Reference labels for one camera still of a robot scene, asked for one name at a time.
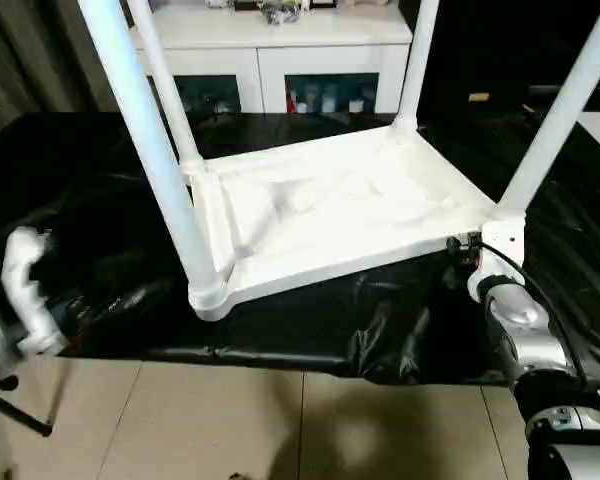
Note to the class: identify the white plastic table top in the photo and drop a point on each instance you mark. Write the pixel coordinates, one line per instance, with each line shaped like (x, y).
(330, 210)

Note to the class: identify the white plastic table leg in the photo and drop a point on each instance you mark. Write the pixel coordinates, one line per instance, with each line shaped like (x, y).
(415, 75)
(555, 125)
(155, 150)
(177, 115)

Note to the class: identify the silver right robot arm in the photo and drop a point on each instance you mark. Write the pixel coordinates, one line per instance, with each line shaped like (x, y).
(520, 310)

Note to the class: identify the black work mat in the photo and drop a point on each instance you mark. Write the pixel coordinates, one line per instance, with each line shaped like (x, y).
(80, 200)

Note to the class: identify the small tan box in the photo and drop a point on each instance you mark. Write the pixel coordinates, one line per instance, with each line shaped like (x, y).
(478, 96)

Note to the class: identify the small white cup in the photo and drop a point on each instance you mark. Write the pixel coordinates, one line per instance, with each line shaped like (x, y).
(355, 104)

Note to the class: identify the dark long bar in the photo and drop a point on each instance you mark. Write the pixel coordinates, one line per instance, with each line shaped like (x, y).
(570, 91)

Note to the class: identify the tall white bottle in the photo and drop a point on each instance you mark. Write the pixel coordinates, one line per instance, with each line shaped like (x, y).
(326, 100)

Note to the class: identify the white sideboard cabinet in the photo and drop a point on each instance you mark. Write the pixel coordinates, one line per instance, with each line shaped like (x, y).
(330, 45)

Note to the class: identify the grey curtain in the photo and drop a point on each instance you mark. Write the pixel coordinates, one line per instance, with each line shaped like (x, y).
(40, 55)

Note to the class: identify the dark clutter on cabinet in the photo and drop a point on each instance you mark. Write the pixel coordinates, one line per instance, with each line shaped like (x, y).
(280, 12)

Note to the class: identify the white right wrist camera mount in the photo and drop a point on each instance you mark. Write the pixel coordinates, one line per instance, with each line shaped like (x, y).
(502, 235)

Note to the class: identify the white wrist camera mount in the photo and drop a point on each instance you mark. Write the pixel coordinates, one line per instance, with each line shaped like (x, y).
(27, 300)
(502, 235)

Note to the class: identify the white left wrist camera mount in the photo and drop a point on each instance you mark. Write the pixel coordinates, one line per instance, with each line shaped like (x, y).
(27, 300)

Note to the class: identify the black folding table frame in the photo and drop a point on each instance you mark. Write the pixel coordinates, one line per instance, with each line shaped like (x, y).
(10, 384)

